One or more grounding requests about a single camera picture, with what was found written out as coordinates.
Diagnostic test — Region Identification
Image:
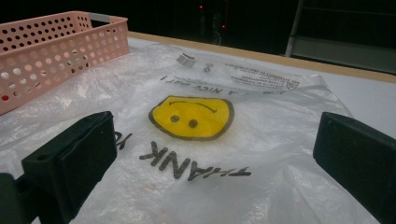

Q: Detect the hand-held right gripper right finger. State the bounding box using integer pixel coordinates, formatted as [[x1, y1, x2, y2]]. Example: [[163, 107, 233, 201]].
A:
[[312, 111, 396, 224]]

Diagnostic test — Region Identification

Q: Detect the pink perforated plastic basket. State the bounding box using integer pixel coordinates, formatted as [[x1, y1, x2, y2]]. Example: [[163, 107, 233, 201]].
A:
[[0, 10, 130, 116]]

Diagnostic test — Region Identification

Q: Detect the clear plastic bag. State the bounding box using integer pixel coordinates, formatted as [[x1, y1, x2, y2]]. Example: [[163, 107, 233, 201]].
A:
[[0, 43, 382, 224]]

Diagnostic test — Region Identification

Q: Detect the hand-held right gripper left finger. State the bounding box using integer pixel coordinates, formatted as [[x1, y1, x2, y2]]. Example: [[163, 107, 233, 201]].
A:
[[21, 110, 119, 224]]

